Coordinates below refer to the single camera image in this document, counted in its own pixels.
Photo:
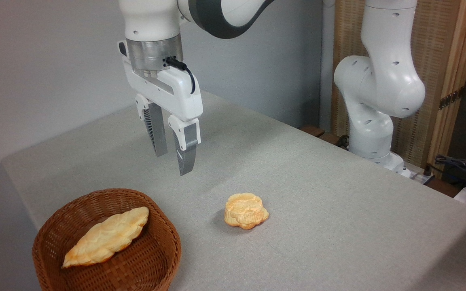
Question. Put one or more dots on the wooden woven folding screen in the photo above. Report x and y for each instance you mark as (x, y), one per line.
(433, 48)

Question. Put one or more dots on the brass screen hinge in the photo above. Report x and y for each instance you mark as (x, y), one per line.
(451, 98)

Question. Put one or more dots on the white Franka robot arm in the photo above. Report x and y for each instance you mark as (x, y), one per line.
(382, 81)

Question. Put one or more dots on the brown wicker basket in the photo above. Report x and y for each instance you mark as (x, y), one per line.
(152, 258)

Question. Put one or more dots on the long leaf-shaped bread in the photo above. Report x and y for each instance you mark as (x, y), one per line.
(107, 236)

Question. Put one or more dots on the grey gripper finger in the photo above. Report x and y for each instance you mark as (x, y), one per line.
(158, 133)
(186, 155)

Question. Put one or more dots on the grey tablecloth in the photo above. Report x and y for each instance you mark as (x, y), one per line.
(318, 194)

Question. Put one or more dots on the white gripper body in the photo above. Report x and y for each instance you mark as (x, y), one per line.
(176, 95)

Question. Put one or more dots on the round flower-shaped bread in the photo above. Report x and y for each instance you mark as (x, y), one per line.
(245, 211)

